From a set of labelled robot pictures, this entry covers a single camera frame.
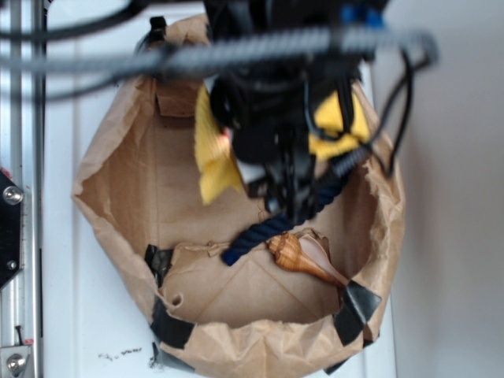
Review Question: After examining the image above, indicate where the yellow cloth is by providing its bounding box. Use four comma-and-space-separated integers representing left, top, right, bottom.
195, 85, 377, 206

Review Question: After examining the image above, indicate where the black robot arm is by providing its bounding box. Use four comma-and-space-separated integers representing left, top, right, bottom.
204, 1, 386, 221

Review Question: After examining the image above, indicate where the brown spiral seashell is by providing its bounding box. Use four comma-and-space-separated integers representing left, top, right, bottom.
267, 232, 350, 287

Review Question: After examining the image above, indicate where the brown paper bag basin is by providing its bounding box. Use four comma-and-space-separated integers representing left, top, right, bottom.
71, 14, 406, 378

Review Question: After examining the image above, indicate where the white plastic board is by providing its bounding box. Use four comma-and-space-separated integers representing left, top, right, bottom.
42, 1, 398, 377

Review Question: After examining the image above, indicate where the dark blue rope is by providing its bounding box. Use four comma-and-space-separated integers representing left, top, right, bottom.
220, 144, 373, 266

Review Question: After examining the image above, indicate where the black cable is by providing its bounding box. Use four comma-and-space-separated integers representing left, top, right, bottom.
305, 46, 415, 178

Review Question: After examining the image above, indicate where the grey corrugated cable conduit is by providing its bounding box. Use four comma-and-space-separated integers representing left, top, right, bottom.
0, 30, 439, 78

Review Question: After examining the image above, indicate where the aluminium frame rail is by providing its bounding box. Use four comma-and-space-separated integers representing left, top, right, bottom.
1, 1, 46, 377

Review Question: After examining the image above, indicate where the silver corner bracket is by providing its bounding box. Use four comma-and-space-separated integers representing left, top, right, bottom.
1, 345, 34, 378

